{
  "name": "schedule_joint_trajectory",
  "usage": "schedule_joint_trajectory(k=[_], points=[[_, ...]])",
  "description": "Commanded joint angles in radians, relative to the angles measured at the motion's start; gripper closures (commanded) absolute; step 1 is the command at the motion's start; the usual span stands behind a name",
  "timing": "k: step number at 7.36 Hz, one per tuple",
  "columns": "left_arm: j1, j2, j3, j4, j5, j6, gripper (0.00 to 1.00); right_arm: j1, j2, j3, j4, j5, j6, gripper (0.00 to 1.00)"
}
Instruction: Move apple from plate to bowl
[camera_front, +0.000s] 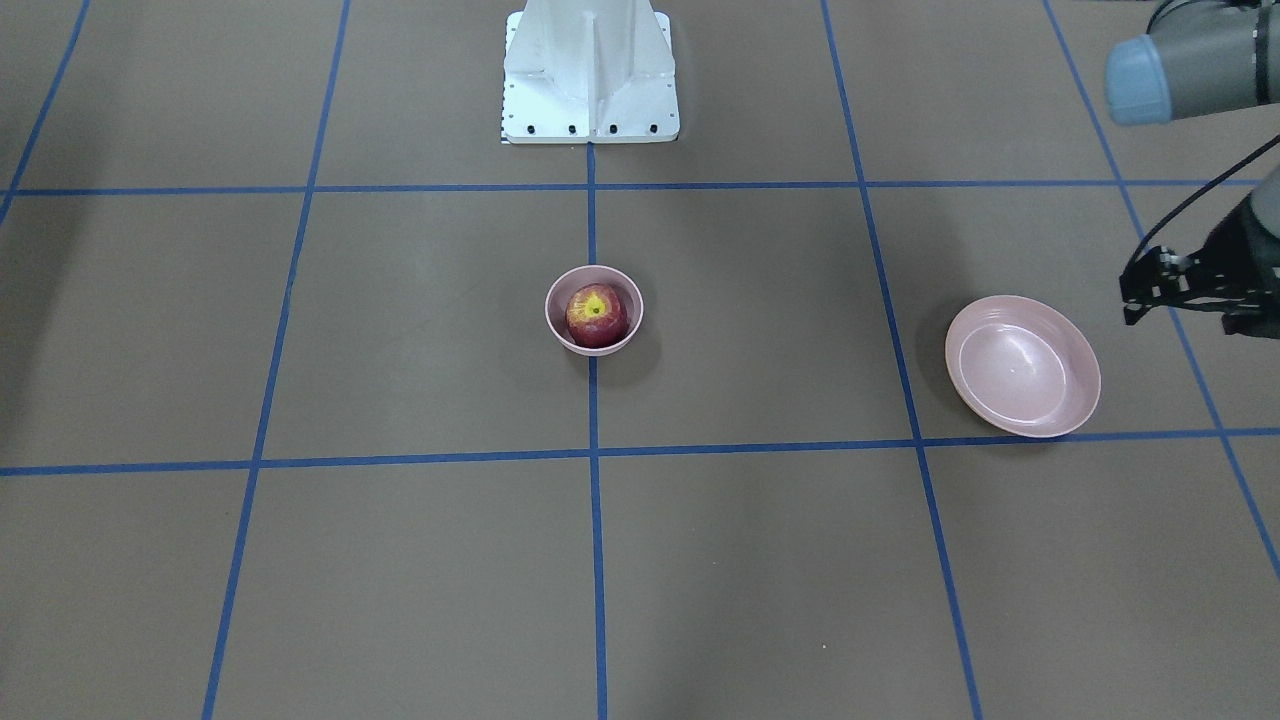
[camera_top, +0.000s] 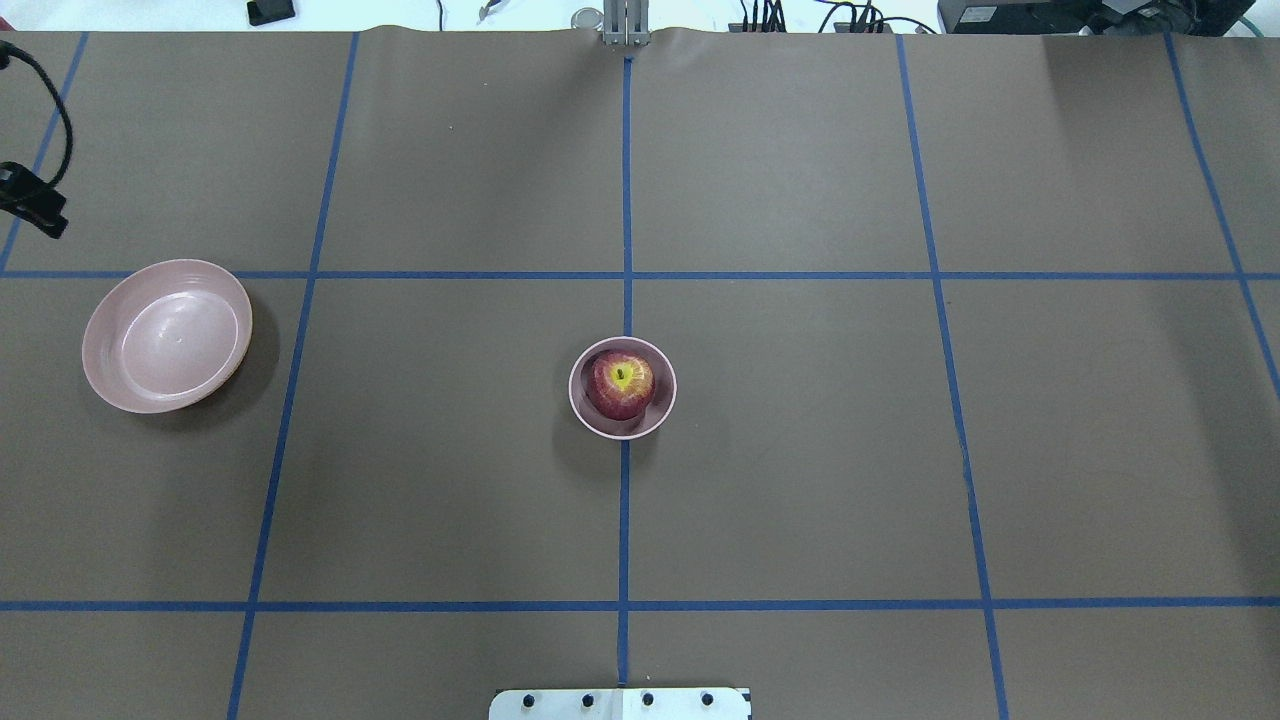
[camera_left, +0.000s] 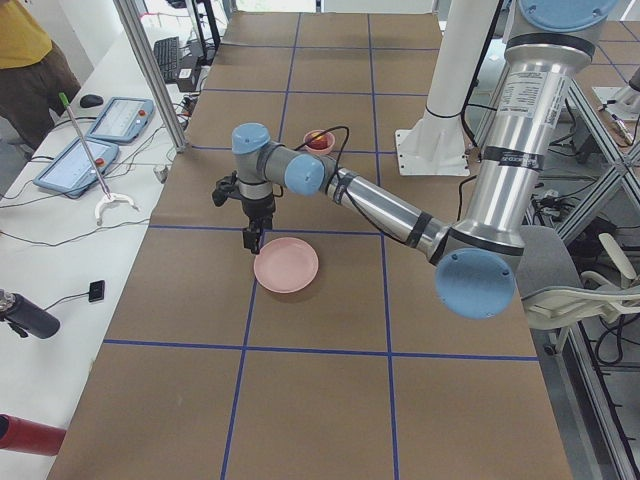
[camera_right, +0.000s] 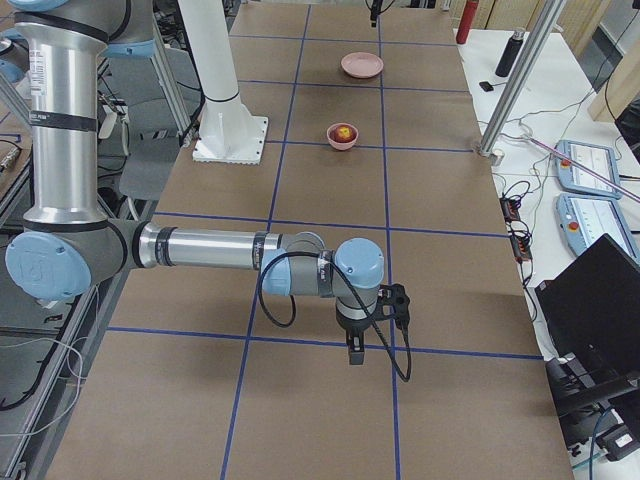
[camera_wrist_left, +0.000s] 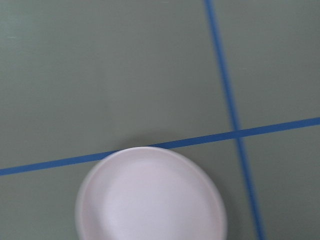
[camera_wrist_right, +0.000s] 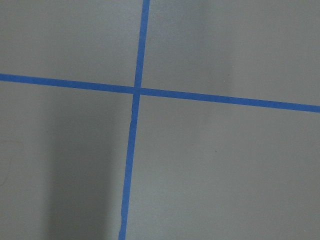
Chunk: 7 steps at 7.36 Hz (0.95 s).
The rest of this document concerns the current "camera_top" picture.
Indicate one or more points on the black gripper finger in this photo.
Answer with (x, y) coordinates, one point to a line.
(31, 199)

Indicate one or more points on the red apple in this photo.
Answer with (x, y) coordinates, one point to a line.
(620, 384)

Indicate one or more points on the pink bowl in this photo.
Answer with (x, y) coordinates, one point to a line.
(663, 401)

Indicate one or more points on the pink plate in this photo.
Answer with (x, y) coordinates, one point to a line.
(167, 336)

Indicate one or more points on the black device box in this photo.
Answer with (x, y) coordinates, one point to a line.
(1116, 18)

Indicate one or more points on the aluminium frame post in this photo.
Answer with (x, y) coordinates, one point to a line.
(626, 23)

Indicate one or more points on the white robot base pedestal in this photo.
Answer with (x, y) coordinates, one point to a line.
(623, 703)

